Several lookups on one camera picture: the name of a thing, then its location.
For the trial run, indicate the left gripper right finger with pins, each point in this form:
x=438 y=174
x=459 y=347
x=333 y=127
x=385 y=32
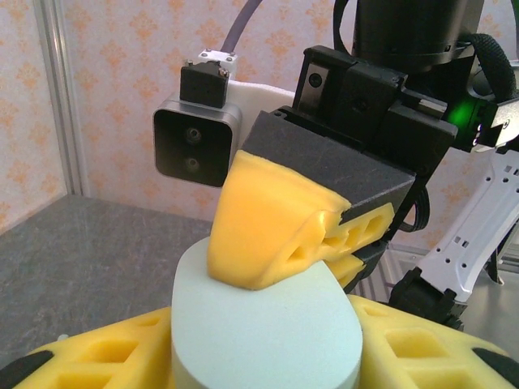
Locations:
x=405 y=352

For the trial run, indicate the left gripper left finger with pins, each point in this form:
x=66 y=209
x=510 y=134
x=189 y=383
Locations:
x=101 y=356

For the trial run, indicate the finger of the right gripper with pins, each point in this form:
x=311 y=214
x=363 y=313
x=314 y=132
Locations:
x=284 y=202
x=353 y=267

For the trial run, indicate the green earbud charging case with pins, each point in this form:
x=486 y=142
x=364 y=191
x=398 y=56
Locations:
x=263 y=336

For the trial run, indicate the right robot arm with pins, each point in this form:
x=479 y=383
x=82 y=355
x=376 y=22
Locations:
x=478 y=227

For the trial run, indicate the aluminium mounting rail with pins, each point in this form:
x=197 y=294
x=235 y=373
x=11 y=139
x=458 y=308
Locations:
x=379 y=283

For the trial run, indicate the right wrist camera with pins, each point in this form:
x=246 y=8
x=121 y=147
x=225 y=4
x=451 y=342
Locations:
x=194 y=138

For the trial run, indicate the aluminium frame post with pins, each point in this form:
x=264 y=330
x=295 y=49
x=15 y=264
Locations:
x=61 y=101

